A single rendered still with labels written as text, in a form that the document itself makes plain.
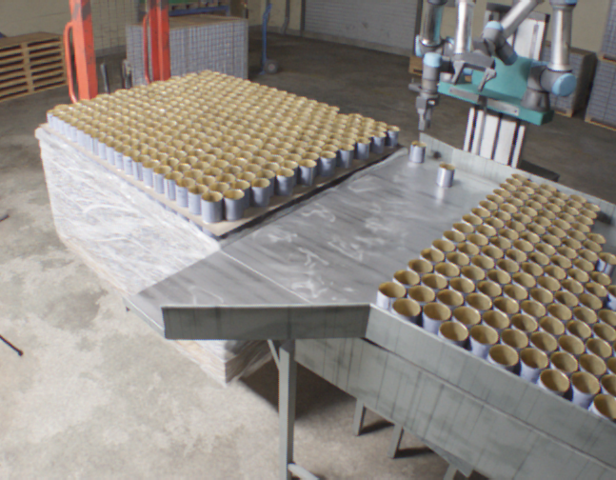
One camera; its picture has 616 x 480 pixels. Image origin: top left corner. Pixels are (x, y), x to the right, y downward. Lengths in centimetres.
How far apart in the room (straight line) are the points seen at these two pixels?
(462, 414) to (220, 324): 61
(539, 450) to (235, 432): 149
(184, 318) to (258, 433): 125
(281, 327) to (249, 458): 117
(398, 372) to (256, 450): 115
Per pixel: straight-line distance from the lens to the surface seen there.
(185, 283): 137
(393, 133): 226
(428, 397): 126
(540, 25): 261
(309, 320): 116
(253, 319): 115
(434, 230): 169
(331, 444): 231
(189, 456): 229
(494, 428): 123
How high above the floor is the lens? 189
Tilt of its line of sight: 31 degrees down
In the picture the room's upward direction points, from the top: 3 degrees clockwise
